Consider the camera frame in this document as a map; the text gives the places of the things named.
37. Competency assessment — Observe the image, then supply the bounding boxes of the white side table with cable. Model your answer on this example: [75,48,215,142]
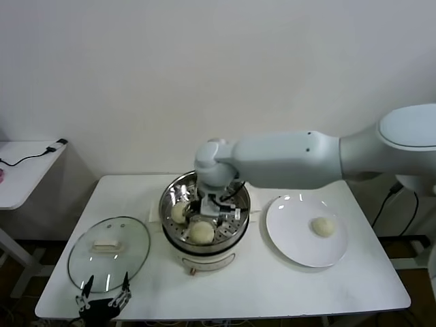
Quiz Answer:
[0,140,69,299]

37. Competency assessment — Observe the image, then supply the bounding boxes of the black power adapter cable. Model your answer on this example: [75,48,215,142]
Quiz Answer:
[371,183,419,236]

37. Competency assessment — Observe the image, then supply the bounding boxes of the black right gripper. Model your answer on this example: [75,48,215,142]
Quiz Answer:
[183,193,234,238]

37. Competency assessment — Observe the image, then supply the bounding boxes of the white round plate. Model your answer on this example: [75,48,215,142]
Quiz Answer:
[265,193,349,268]

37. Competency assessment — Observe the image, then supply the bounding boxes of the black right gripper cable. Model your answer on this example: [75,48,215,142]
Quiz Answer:
[217,182,247,206]

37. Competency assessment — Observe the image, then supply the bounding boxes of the glass lid with cream handle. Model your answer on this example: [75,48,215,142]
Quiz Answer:
[67,217,151,294]

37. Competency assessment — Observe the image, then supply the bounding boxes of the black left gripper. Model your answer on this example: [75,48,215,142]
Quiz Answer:
[75,271,132,322]

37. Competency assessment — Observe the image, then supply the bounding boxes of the white steamed baozi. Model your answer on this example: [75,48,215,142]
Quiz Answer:
[309,217,336,238]
[170,203,188,224]
[188,220,215,245]

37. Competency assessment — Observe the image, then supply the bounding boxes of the steel perforated steamer basket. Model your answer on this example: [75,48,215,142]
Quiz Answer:
[149,170,262,248]

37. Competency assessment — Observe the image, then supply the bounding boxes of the black charger cable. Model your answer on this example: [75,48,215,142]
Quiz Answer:
[0,138,68,168]

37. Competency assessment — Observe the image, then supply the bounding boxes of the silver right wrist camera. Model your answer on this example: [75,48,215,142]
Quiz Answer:
[219,206,243,223]

